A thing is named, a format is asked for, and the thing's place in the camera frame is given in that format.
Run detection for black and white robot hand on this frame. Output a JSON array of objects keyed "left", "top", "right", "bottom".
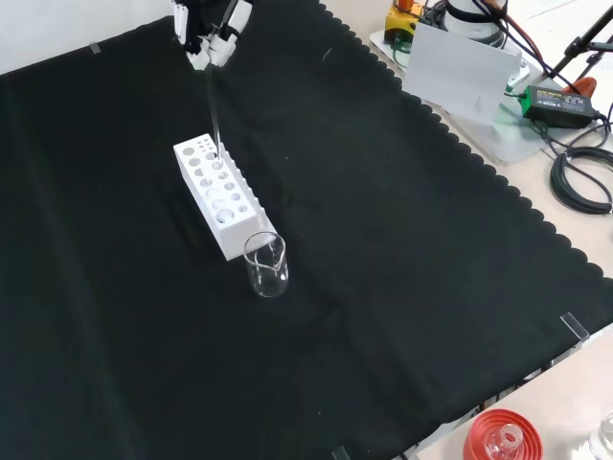
[{"left": 170, "top": 0, "right": 254, "bottom": 72}]

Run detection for clear glass rod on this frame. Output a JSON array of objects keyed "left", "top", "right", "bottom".
[{"left": 204, "top": 64, "right": 224, "bottom": 169}]

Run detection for white test tube rack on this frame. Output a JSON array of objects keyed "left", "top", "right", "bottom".
[{"left": 172, "top": 132, "right": 273, "bottom": 263}]

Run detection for yellow stop button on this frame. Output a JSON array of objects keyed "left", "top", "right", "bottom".
[{"left": 385, "top": 0, "right": 425, "bottom": 44}]

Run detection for clear glass graduated beaker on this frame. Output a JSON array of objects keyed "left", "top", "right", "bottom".
[{"left": 242, "top": 231, "right": 290, "bottom": 299}]

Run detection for white card sheet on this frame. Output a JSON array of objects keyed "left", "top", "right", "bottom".
[{"left": 403, "top": 22, "right": 523, "bottom": 127}]

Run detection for black bench cloth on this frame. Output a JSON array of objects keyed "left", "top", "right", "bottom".
[{"left": 0, "top": 0, "right": 613, "bottom": 460}]

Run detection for black power adapter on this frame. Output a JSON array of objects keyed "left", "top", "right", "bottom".
[{"left": 521, "top": 84, "right": 595, "bottom": 129}]

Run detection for black tripod with clamp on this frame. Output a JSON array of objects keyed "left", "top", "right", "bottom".
[{"left": 550, "top": 4, "right": 613, "bottom": 81}]

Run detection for red ribbed funnel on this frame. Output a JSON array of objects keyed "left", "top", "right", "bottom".
[{"left": 462, "top": 407, "right": 545, "bottom": 460}]

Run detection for clear glass flask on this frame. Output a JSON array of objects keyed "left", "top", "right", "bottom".
[{"left": 486, "top": 425, "right": 524, "bottom": 460}]

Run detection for clear glass vessel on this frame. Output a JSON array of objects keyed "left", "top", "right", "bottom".
[{"left": 587, "top": 410, "right": 613, "bottom": 460}]

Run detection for orange and black arm cables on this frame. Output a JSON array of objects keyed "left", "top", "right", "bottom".
[{"left": 476, "top": 0, "right": 574, "bottom": 83}]

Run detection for black adapter cable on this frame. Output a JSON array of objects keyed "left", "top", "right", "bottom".
[{"left": 535, "top": 108, "right": 613, "bottom": 160}]

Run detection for orange clamp handle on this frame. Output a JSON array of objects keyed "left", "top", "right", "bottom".
[{"left": 562, "top": 76, "right": 598, "bottom": 100}]

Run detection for coiled black cable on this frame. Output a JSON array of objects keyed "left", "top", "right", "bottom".
[{"left": 549, "top": 146, "right": 613, "bottom": 216}]

